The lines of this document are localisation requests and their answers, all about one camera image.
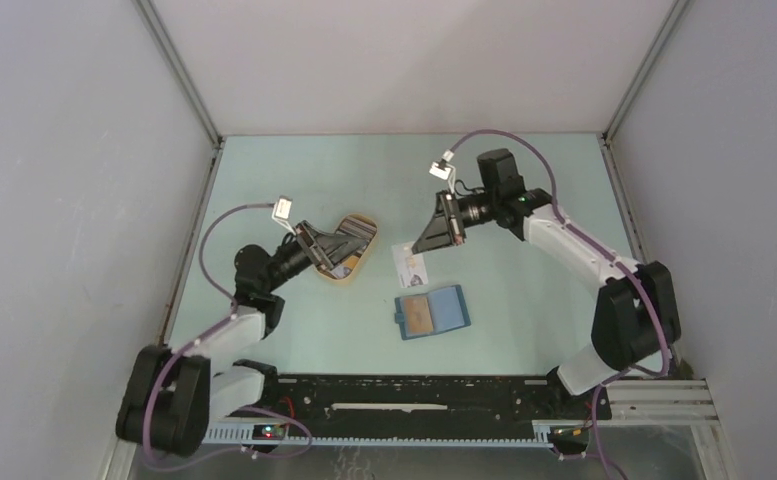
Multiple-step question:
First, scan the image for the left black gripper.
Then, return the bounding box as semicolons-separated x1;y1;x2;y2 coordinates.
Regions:
265;221;365;293

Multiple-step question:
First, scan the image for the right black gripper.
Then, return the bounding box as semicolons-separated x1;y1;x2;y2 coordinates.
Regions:
414;190;499;254

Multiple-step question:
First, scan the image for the silver VIP credit card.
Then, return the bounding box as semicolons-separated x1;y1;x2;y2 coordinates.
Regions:
391;242;429;288

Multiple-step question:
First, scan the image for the orange credit card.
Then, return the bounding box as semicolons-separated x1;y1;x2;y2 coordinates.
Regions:
403;296;434;335

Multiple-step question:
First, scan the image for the blue leather card holder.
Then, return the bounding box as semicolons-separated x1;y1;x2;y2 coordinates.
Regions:
394;285;472;340

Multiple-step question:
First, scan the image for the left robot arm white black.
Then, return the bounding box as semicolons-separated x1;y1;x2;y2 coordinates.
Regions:
115;221;368;458

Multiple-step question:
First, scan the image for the stack of cards in tray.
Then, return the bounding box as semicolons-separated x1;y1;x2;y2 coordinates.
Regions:
326;218;377;280

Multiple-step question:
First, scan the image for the beige oval card tray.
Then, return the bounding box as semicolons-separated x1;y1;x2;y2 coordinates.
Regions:
313;213;380;285

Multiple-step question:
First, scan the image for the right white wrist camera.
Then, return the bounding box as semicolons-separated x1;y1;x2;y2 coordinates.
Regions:
429;150;455;181

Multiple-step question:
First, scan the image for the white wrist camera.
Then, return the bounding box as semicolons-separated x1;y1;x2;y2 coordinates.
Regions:
429;150;455;181
271;196;293;221

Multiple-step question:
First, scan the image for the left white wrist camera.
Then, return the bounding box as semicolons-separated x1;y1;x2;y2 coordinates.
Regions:
271;196;293;221

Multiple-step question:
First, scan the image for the white strip on rail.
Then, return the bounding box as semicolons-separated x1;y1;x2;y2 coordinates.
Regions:
331;402;448;413

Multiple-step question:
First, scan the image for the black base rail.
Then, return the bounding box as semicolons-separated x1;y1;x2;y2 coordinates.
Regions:
258;374;611;441

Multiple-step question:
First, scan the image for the left controller board with wires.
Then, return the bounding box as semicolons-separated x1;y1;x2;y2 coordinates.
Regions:
252;396;295;440

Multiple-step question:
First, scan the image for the controller board with wires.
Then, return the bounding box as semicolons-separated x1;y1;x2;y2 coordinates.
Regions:
252;396;295;440
548;426;593;444

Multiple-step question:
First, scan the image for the right controller board with wires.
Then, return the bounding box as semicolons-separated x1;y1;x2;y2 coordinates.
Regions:
548;426;593;444

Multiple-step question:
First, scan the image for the aluminium frame front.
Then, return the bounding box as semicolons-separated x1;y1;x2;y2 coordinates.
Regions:
116;377;721;452

